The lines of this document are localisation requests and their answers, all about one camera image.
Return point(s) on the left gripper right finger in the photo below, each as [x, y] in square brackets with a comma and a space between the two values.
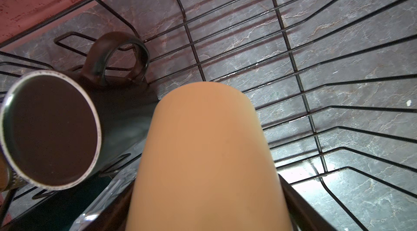
[303, 214]

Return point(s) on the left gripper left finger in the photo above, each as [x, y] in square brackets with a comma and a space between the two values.
[114, 217]

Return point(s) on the clear plastic cup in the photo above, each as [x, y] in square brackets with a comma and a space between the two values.
[106, 197]

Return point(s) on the light green mug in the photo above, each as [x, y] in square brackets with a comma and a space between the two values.
[206, 166]

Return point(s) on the black mug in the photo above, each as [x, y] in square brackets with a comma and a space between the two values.
[58, 128]

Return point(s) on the black wire dish rack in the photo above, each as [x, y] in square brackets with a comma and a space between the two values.
[334, 82]

